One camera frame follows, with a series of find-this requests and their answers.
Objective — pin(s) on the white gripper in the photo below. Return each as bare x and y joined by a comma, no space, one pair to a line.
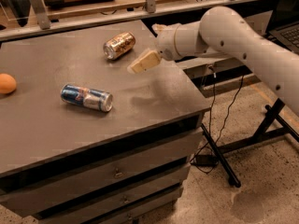
166,43

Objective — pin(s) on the orange gold soda can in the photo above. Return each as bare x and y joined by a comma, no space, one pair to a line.
119,45

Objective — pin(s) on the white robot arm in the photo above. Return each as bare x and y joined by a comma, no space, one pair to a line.
224,30

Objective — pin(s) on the blue silver energy drink can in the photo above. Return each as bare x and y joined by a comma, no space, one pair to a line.
86,97

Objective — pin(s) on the grey drawer cabinet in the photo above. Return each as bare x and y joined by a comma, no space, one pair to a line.
68,164

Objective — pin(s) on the black power adapter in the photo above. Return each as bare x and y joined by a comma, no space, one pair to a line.
206,160

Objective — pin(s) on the black laptop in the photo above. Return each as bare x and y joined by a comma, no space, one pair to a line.
284,24

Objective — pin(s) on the orange fruit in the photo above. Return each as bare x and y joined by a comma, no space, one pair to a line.
8,84

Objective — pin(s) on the metal railing frame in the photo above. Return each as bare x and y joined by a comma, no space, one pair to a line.
43,20

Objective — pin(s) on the black laptop stand frame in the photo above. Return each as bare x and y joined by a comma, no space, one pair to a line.
272,126

